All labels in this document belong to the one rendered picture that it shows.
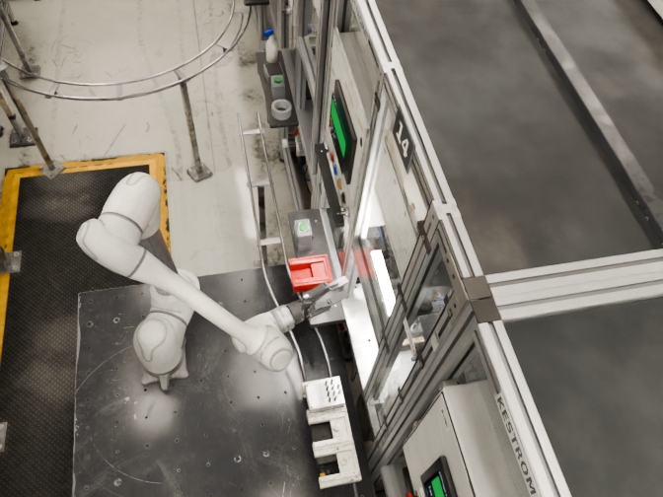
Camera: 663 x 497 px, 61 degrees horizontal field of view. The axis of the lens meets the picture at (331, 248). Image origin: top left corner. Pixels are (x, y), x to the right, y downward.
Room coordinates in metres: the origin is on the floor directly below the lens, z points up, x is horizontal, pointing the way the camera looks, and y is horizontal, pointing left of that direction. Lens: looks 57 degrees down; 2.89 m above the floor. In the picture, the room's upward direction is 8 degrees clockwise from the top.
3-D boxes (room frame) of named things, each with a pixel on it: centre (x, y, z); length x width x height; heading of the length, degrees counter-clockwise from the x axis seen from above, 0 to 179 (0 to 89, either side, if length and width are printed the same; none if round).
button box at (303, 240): (1.29, 0.11, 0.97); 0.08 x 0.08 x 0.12; 18
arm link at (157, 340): (0.80, 0.61, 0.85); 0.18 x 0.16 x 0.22; 174
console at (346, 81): (1.30, -0.10, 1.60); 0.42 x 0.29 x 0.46; 18
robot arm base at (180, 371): (0.77, 0.60, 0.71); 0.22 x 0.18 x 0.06; 18
